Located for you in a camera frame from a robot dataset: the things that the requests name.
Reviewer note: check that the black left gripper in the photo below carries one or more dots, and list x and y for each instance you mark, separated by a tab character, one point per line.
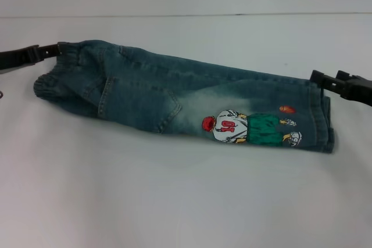
17	57

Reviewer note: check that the blue denim shorts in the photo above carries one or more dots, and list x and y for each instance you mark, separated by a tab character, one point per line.
145	94

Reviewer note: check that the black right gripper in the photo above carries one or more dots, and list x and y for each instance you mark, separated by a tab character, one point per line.
359	89

